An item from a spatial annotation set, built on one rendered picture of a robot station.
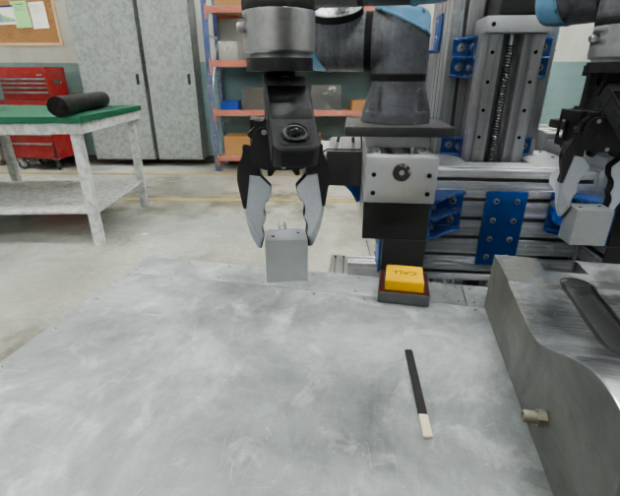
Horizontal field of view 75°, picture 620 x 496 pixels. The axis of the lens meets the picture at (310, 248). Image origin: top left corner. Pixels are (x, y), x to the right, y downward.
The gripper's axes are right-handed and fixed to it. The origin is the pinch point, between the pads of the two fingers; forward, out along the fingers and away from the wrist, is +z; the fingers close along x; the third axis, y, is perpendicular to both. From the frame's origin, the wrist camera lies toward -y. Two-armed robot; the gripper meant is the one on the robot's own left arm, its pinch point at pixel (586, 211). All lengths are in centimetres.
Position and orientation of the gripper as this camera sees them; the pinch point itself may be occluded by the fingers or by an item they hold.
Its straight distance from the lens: 72.6
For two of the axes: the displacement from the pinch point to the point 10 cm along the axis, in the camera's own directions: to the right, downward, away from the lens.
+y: 1.1, -3.9, 9.1
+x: -9.9, -0.4, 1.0
